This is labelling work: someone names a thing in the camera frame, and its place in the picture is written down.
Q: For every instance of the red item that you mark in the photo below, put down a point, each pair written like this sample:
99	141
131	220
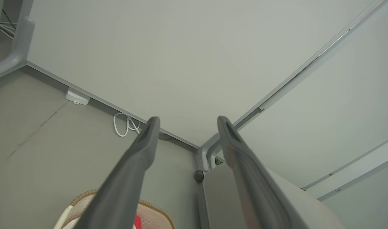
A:
137	222

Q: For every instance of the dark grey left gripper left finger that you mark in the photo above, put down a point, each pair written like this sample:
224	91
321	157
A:
124	184

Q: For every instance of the grey partition foot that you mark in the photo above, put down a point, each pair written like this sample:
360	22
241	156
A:
20	41
206	156

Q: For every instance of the woven beige laundry basket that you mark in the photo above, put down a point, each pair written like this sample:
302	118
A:
157	214

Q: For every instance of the black caster wheel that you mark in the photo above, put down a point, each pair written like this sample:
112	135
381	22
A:
198	176

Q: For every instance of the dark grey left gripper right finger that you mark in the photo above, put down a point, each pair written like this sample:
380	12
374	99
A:
251	190

